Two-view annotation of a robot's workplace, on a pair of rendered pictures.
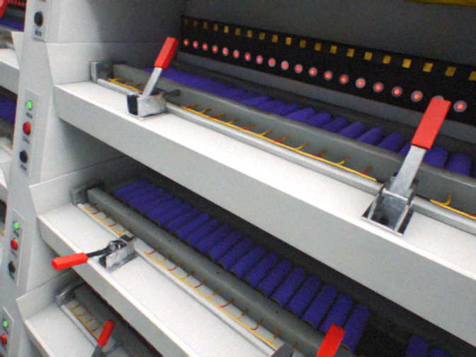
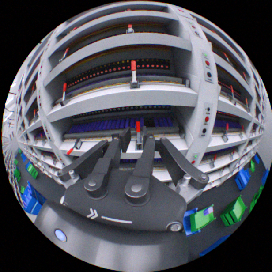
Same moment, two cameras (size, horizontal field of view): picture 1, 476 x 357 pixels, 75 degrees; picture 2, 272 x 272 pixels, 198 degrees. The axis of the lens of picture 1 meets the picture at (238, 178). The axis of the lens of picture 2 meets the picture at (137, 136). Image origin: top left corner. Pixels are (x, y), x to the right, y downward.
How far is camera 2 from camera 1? 0.06 m
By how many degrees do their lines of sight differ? 28
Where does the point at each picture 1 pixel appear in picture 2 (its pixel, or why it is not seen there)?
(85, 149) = (58, 126)
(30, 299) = not seen: hidden behind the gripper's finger
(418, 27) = (122, 56)
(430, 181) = (140, 78)
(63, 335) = not seen: hidden behind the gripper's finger
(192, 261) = (95, 133)
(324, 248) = (124, 102)
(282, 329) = not seen: hidden behind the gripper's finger
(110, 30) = (52, 95)
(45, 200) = (58, 144)
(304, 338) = (132, 131)
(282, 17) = (89, 66)
